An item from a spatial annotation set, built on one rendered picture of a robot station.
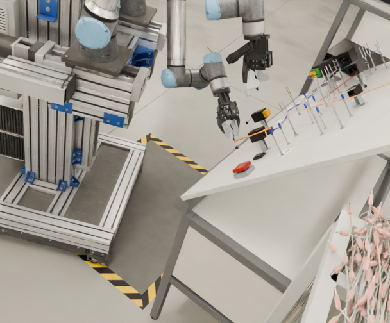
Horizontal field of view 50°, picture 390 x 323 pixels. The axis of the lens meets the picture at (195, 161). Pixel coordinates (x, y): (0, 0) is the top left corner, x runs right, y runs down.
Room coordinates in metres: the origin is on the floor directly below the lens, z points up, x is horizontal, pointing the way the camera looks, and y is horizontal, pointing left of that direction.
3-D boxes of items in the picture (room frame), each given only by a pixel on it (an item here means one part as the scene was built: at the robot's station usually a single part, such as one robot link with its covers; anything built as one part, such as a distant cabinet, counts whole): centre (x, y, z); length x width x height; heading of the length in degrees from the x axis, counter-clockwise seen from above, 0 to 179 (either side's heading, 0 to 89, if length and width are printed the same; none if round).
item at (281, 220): (1.52, -0.53, 0.60); 1.17 x 0.58 x 0.40; 156
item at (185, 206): (1.65, -0.24, 0.83); 1.18 x 0.05 x 0.06; 156
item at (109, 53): (1.45, 0.49, 1.21); 0.15 x 0.15 x 0.10
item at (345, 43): (2.38, -0.73, 1.09); 0.35 x 0.33 x 0.07; 156
